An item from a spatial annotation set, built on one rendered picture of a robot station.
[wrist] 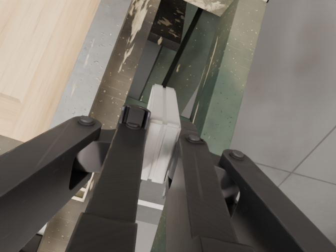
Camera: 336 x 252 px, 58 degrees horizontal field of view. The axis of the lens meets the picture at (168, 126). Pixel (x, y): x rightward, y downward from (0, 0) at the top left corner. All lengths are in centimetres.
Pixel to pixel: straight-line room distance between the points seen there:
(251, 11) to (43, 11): 39
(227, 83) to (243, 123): 155
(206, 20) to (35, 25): 42
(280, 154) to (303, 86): 61
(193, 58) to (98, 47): 38
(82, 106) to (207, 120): 22
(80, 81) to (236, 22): 31
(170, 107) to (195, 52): 71
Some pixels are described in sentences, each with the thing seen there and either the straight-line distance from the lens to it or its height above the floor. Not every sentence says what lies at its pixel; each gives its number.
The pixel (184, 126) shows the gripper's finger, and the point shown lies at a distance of 16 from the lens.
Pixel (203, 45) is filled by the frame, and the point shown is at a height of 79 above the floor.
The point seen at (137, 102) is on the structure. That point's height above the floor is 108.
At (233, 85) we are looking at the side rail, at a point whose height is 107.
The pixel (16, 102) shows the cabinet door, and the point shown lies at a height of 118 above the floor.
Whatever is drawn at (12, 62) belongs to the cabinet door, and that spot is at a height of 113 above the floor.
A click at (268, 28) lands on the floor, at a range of 174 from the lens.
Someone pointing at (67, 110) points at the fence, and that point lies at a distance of 52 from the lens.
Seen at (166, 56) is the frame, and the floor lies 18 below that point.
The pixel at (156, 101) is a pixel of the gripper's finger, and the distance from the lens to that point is 16.
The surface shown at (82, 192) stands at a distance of 54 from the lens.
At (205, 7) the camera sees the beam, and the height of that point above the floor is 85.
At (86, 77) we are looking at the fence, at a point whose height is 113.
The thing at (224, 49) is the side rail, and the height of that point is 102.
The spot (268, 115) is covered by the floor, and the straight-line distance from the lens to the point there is 209.
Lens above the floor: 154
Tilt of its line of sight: 46 degrees down
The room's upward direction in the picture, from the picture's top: 171 degrees counter-clockwise
